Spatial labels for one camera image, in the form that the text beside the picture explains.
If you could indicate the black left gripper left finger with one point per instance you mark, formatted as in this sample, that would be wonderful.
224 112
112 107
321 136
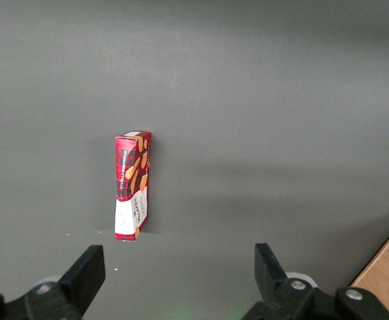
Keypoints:
81 280

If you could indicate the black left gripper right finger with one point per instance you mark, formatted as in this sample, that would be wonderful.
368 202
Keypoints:
271 276

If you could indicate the red tartan shortbread box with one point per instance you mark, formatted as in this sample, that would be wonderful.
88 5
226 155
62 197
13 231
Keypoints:
131 186

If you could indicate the oak wooden drawer cabinet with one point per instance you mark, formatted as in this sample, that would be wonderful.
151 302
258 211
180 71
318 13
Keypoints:
387 276

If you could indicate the dark grey table mat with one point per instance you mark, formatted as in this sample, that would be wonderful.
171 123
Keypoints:
247 100

